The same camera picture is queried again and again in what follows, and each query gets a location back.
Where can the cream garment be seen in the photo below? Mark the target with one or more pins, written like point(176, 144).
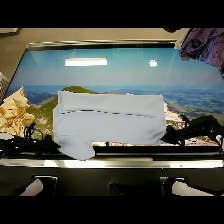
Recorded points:
point(15, 113)

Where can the purple patterned garment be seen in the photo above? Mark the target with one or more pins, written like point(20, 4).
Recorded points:
point(203, 45)

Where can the silver frame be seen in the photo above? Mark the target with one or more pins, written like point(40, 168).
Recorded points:
point(133, 163)

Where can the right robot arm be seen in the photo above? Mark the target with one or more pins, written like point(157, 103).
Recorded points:
point(196, 128)

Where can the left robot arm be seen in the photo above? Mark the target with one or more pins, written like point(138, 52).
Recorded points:
point(26, 145)

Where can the light blue garment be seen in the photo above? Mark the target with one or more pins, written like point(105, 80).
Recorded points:
point(110, 121)

